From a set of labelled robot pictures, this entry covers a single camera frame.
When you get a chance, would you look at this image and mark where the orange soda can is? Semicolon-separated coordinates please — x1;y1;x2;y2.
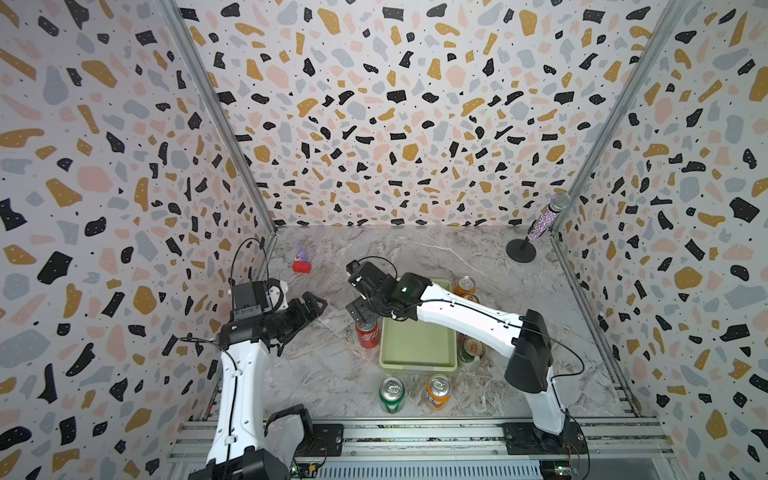
425;374;451;409
454;276;477;297

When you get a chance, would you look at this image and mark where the green red beer can front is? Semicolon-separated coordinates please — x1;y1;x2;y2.
457;336;485;369

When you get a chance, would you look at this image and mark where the green soda can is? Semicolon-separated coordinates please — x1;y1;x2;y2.
379;376;406;414

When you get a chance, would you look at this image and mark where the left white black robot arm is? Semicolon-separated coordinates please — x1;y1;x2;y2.
189;292;328;479

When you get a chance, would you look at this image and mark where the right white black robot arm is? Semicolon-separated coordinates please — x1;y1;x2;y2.
348;262;566;436

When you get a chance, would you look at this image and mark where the light green perforated basket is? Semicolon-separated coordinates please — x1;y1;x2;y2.
378;278;458;372

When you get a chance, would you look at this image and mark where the small red purple toy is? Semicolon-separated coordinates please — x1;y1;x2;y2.
292;245;312;274

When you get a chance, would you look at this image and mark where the glitter microphone on black stand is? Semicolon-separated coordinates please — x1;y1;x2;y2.
506;192;571;263

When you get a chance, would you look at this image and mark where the circuit board right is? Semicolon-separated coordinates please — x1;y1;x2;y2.
539;461;578;480

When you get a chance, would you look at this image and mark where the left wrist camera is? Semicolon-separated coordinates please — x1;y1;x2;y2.
230;278;288;322

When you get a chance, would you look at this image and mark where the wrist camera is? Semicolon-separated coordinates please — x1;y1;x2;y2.
346;260;396;300
230;278;288;322

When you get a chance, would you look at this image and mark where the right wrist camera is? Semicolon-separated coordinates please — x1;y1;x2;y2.
346;260;396;300

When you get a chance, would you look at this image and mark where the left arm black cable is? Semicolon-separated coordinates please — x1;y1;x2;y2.
229;237;271;286

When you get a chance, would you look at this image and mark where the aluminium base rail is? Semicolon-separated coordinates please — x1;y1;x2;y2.
166;416;685;480

